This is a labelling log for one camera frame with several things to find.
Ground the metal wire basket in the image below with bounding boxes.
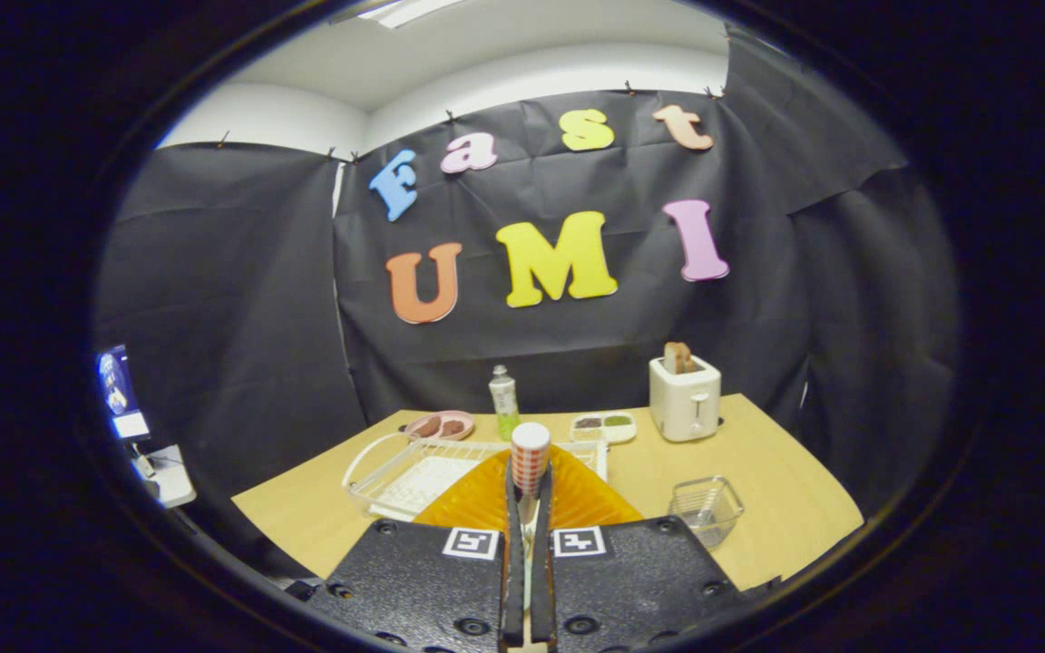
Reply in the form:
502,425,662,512
668,475,746,551

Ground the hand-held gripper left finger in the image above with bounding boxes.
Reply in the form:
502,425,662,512
323,448,528,653

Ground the black backdrop cloth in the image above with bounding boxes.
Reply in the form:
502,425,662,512
92,27,959,581

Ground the clear plastic bottle green drink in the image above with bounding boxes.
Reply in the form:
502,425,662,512
488,365,521,443

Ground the ceiling light panel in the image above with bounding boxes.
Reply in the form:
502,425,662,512
357,0,469,28

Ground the white wire dish rack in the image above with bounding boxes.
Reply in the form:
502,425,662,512
341,433,610,522

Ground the pink checked handle spoon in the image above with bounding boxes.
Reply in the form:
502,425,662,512
510,422,552,545

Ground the white desk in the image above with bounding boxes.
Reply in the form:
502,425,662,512
128,443,199,511

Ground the pink plate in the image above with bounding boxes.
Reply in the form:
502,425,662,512
405,410,476,443

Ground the white divided sauce dish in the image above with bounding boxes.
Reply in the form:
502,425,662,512
570,412,638,445

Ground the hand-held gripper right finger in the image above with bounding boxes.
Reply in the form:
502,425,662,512
530,444,748,653

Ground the cream toaster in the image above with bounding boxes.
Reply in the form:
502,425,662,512
649,356,723,443

